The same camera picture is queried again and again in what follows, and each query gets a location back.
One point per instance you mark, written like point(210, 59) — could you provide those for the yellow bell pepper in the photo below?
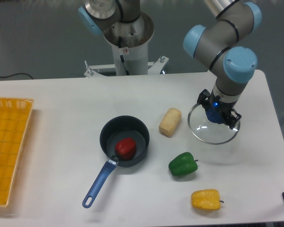
point(207, 199)

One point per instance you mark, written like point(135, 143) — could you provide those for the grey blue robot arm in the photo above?
point(216, 47)

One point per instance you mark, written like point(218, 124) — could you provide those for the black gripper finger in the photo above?
point(203, 98)
point(233, 119)

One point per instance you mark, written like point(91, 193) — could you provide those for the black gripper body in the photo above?
point(221, 105)

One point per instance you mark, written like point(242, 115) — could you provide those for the glass pot lid blue knob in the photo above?
point(207, 131)

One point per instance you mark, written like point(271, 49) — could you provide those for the yellow woven basket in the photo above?
point(14, 119)

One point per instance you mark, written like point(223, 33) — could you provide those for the red bell pepper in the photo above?
point(125, 149)

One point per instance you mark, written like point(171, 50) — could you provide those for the green bell pepper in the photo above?
point(183, 164)

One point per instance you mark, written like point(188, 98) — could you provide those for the dark pot blue handle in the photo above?
point(117, 129)

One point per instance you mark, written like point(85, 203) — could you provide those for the beige bread loaf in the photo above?
point(170, 122)

